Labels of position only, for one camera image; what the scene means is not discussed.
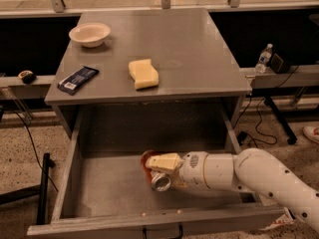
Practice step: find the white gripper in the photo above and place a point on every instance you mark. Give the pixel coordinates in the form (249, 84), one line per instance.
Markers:
(191, 168)

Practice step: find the red coke can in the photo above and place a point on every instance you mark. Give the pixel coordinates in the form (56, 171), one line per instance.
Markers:
(158, 181)

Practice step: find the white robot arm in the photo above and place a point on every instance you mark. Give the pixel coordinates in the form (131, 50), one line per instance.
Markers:
(252, 170)

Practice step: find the open grey top drawer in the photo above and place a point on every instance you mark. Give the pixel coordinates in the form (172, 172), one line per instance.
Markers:
(104, 192)

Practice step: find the grey cabinet with top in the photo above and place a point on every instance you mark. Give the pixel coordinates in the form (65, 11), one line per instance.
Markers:
(184, 45)

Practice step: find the yellow sponge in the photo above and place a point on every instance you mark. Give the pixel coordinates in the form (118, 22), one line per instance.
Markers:
(144, 74)

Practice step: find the black table leg right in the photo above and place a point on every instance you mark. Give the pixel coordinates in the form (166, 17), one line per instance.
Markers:
(292, 138)

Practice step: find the black stand leg left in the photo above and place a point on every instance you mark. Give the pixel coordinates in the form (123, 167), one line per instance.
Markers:
(41, 190)

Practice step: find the blue snack bar wrapper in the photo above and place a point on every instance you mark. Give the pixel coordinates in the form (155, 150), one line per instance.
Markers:
(76, 80)

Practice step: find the white red sneaker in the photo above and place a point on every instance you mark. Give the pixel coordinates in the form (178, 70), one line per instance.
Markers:
(312, 133)

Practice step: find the clear water bottle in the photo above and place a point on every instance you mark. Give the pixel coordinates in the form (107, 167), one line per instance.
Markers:
(263, 59)

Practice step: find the small black box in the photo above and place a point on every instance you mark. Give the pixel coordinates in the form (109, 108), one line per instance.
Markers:
(279, 65)

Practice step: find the white bowl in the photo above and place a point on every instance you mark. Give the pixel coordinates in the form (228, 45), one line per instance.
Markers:
(90, 35)

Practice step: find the black yellow tape measure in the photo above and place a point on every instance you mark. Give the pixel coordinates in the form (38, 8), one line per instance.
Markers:
(27, 77)

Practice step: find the black drawer handle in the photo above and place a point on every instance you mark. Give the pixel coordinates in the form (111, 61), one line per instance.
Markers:
(174, 232)

